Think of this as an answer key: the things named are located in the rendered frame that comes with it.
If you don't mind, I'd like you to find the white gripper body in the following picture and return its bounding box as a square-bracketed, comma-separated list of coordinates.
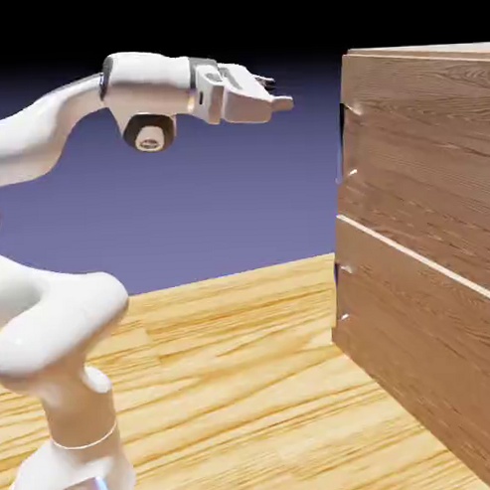
[216, 61, 275, 126]

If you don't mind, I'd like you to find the tall wooden cabinet door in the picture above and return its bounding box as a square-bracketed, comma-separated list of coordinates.
[330, 48, 490, 307]

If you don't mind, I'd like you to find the light wooden cabinet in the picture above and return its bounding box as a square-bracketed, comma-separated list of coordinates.
[321, 41, 490, 490]

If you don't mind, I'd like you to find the short wooden cabinet door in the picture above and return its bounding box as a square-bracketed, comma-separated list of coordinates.
[326, 209, 490, 490]

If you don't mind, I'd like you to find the long dark metal handle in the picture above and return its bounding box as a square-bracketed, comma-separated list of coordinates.
[333, 100, 367, 186]

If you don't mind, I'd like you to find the short dark metal handle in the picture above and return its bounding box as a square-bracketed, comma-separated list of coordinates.
[332, 260, 357, 323]

